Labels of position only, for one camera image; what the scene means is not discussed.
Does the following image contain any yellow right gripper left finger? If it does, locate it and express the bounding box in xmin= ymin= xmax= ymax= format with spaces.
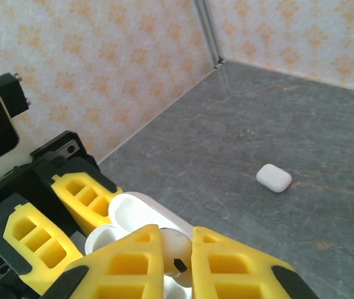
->
xmin=41 ymin=224 xmax=165 ymax=299

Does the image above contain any aluminium frame post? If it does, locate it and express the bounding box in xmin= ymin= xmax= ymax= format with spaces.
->
xmin=192 ymin=0 xmax=227 ymax=68

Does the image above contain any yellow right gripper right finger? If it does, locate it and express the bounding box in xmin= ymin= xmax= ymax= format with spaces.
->
xmin=190 ymin=226 xmax=320 ymax=299

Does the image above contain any white earbud charging case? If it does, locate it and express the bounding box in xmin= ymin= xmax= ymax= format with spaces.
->
xmin=85 ymin=191 xmax=196 ymax=299
xmin=255 ymin=163 xmax=293 ymax=194

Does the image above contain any white wireless earbud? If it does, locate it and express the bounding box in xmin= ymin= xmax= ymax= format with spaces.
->
xmin=159 ymin=229 xmax=193 ymax=278

